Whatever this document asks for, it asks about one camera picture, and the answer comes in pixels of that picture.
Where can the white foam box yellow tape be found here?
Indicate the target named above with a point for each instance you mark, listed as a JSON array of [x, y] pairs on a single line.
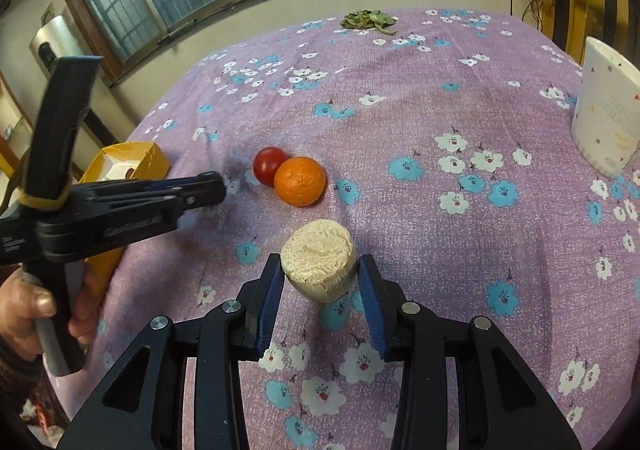
[[150, 162]]

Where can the purple floral tablecloth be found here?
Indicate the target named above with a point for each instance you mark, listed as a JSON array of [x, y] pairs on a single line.
[[425, 94]]

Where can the white standing air conditioner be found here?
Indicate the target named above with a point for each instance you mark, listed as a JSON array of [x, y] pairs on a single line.
[[55, 32]]

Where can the green leaf scraps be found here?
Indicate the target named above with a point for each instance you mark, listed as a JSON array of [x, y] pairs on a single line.
[[367, 20]]

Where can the small orange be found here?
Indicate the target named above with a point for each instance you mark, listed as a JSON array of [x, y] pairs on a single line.
[[300, 182]]

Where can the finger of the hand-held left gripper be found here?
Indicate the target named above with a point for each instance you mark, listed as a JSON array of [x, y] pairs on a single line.
[[210, 197], [210, 180]]

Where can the person's left hand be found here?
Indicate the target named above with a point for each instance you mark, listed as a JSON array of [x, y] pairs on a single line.
[[27, 302]]

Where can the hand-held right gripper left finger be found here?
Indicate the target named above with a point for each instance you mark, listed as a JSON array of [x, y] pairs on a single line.
[[267, 305]]

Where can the person's left forearm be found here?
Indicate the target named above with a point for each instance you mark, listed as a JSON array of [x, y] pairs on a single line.
[[20, 390]]

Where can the red tomato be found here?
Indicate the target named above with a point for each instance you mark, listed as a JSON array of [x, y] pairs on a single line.
[[267, 164]]

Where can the white speckled cup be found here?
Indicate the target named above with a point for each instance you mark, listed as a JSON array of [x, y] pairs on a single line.
[[605, 104]]

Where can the beige sugarcane chunk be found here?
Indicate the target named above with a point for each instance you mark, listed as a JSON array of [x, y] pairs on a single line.
[[317, 255]]

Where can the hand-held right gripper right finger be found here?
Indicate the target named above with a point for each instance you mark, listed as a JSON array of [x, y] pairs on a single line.
[[372, 310]]

